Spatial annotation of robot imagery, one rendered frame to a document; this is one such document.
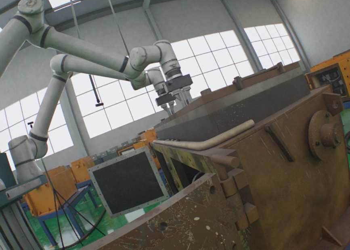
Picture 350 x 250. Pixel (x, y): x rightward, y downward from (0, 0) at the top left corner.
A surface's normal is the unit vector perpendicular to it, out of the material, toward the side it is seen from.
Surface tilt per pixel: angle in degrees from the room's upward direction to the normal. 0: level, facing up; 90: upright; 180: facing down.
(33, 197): 90
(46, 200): 90
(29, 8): 90
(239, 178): 90
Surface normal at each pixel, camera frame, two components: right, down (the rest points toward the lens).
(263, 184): 0.21, -0.11
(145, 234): 0.55, -0.24
